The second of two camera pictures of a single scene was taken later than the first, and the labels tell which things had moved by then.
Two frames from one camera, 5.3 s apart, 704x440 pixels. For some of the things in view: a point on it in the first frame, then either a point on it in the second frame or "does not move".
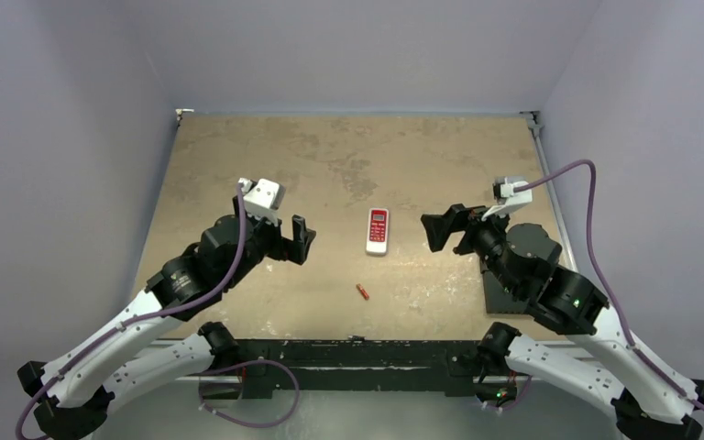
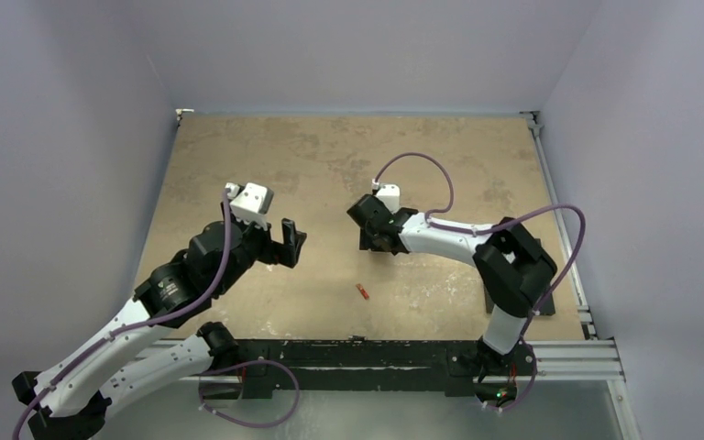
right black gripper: x=465 y=230 → x=365 y=221
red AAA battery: x=362 y=291 does not move
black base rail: x=357 y=364 does not move
